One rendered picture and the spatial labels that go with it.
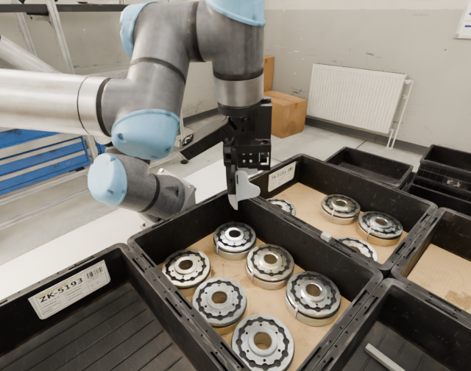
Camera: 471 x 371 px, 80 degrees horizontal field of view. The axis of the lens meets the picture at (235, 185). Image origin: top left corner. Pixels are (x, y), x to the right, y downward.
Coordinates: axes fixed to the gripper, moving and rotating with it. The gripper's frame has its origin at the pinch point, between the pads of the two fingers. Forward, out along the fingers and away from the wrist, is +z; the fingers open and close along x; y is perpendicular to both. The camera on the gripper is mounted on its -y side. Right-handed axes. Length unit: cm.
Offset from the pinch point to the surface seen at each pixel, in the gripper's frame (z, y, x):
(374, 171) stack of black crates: 67, 76, 97
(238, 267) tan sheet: 16.5, 0.7, -6.0
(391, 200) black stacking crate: 13.8, 39.9, 13.0
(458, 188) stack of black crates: 67, 116, 81
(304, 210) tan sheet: 20.2, 18.6, 15.7
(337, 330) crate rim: 4.6, 16.2, -24.5
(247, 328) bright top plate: 11.3, 3.1, -21.7
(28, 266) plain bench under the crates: 28, -60, 1
